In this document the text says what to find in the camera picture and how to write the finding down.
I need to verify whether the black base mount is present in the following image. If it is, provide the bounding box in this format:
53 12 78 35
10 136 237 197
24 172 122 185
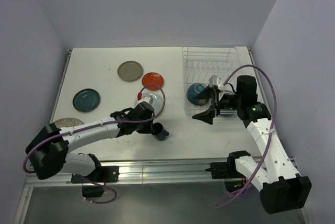
205 162 243 180
71 166 119 204

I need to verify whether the dark blue mug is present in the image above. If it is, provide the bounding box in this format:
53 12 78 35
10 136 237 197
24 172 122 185
151 122 170 141

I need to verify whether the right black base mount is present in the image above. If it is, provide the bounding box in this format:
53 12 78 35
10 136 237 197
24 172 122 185
205 162 243 180

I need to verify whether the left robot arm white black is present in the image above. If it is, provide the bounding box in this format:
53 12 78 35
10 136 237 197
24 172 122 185
25 102 156 182

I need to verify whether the aluminium rail frame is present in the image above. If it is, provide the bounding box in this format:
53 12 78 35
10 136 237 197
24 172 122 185
23 47 315 224

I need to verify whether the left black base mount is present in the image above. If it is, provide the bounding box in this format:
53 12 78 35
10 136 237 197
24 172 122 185
71 166 119 204

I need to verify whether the light blue scalloped plate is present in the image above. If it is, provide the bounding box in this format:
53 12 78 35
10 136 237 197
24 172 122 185
144 92 164 115

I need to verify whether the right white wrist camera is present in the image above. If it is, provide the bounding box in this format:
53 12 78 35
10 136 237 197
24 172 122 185
209 75 226 92

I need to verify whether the white wire dish rack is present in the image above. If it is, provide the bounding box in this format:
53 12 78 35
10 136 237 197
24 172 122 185
182 46 251 117

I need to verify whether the grey round plate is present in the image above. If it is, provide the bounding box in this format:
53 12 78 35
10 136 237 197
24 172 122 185
117 61 143 82

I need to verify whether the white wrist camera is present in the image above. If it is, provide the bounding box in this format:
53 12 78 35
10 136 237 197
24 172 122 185
135 93 154 106
209 75 226 92

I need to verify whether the blue ceramic bowl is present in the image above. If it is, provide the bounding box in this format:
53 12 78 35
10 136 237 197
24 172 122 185
219 91 236 117

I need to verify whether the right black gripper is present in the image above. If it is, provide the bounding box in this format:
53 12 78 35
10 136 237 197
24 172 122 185
192 83 242 124

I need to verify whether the orange saucer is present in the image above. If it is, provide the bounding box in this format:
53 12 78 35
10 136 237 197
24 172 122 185
142 72 164 91

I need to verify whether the teal dark saucer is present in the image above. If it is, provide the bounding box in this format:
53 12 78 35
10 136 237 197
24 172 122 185
72 88 101 113

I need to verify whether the beige interior dark bowl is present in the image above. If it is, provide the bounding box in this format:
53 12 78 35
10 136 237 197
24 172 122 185
186 83 208 106

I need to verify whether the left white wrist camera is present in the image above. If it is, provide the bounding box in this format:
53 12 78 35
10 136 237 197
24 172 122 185
135 93 154 106

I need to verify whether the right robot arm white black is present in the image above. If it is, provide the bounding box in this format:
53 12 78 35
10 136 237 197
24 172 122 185
192 75 312 214

